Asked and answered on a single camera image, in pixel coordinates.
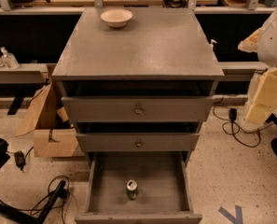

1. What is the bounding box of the grey bottom drawer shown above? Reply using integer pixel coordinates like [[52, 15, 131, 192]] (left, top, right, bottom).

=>
[[75, 152, 202, 224]]

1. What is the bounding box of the clear sanitizer bottle right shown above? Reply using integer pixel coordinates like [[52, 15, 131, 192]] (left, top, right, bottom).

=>
[[0, 47, 20, 69]]

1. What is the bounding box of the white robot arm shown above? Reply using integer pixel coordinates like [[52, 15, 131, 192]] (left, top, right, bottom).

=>
[[238, 8, 277, 126]]

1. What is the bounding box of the grey metal rail shelf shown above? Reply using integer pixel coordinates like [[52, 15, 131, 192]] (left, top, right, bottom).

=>
[[0, 63, 49, 84]]

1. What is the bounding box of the brown cardboard box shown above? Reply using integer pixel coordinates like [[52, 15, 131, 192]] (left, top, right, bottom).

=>
[[14, 64, 85, 159]]

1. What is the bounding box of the white ceramic bowl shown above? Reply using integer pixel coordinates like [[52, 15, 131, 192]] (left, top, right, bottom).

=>
[[101, 8, 132, 28]]

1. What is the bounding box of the black power adapter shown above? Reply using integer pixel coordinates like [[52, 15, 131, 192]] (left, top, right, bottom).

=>
[[229, 108, 237, 121], [14, 150, 25, 171]]

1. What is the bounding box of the black cable on floor right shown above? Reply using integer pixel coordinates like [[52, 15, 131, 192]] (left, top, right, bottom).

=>
[[212, 95, 277, 148]]

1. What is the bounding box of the black power adapter right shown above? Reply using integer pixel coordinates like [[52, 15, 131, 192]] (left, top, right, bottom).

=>
[[229, 108, 237, 121]]

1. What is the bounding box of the green soda can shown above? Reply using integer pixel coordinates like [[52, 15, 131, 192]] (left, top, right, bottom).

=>
[[126, 179, 138, 200]]

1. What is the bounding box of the grey wooden drawer cabinet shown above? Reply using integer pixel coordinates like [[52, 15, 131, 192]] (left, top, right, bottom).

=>
[[51, 7, 225, 224]]

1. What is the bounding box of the black power adapter left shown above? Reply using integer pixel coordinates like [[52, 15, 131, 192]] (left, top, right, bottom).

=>
[[14, 150, 25, 171]]

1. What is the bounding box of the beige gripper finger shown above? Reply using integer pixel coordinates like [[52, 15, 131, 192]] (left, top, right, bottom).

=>
[[238, 28, 261, 53], [244, 68, 277, 124]]

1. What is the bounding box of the black stand with cables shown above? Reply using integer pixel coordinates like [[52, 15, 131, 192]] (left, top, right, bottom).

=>
[[0, 175, 71, 224]]

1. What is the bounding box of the white pump bottle behind cabinet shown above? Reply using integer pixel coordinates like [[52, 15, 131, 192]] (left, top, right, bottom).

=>
[[210, 39, 217, 50]]

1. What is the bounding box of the grey top drawer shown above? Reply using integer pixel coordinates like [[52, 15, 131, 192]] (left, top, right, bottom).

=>
[[62, 97, 213, 122]]

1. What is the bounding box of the grey middle drawer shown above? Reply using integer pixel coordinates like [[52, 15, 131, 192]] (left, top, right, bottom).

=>
[[76, 133, 199, 152]]

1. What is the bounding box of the grey drawer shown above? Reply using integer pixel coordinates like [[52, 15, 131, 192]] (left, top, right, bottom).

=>
[[62, 97, 213, 122], [75, 152, 202, 224], [76, 133, 199, 152]]

